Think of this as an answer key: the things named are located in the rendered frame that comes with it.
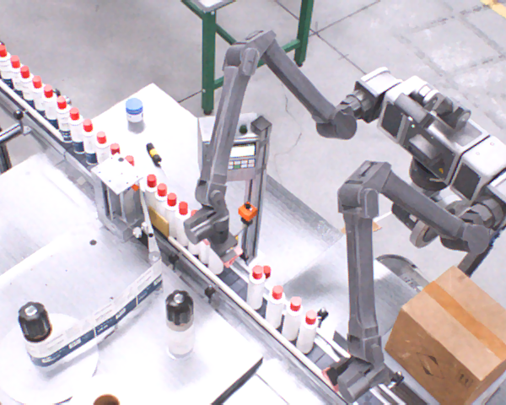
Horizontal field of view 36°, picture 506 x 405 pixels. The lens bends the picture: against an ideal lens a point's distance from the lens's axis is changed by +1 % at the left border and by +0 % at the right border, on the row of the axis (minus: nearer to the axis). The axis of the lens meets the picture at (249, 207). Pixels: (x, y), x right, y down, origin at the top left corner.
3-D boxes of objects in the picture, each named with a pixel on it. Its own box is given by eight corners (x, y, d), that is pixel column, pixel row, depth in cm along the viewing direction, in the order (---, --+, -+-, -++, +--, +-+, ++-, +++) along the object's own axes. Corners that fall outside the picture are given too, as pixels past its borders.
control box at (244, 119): (197, 160, 236) (197, 116, 221) (251, 155, 238) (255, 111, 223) (201, 186, 230) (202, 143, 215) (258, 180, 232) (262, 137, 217)
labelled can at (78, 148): (71, 148, 289) (63, 110, 273) (82, 142, 291) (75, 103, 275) (79, 156, 287) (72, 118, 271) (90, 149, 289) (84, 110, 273)
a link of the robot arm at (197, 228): (221, 188, 204) (205, 184, 211) (185, 209, 199) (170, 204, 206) (236, 227, 209) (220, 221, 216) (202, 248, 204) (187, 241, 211)
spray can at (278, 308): (261, 322, 249) (266, 288, 232) (271, 312, 251) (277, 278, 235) (272, 332, 247) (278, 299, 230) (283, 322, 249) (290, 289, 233)
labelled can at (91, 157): (83, 160, 286) (76, 121, 270) (94, 153, 288) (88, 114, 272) (92, 168, 284) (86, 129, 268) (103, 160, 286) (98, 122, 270)
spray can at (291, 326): (277, 333, 247) (283, 300, 230) (289, 323, 249) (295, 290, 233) (290, 344, 244) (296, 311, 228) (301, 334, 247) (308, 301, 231)
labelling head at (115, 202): (97, 218, 270) (88, 170, 250) (126, 198, 276) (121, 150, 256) (122, 242, 264) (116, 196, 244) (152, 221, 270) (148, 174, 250)
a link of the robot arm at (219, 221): (234, 212, 208) (221, 199, 211) (213, 224, 205) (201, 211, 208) (233, 227, 213) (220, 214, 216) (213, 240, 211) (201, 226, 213)
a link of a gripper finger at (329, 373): (309, 367, 206) (329, 372, 198) (330, 352, 209) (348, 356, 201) (321, 389, 207) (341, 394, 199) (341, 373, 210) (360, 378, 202)
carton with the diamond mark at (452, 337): (383, 348, 249) (401, 306, 227) (432, 308, 259) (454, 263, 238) (455, 419, 236) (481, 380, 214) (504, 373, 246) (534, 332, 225)
